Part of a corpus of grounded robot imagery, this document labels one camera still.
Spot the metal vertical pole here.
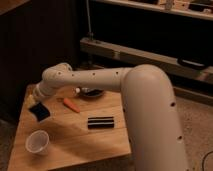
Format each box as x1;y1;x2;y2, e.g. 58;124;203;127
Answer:
86;0;93;41

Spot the black cable on floor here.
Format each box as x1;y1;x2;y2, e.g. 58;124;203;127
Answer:
200;150;213;171

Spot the black striped rectangular block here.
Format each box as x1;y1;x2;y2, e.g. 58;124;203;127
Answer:
87;117;114;129

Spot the orange carrot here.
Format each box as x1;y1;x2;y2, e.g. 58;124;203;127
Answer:
63;98;80;113

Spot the black handle on shelf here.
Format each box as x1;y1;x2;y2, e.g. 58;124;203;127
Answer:
177;58;209;70

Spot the white ceramic cup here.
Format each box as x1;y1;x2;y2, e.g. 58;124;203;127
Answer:
25;130;50;155

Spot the black bowl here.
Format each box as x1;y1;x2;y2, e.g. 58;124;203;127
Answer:
77;88;104;98

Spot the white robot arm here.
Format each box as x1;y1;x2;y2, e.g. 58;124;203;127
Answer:
27;63;189;171

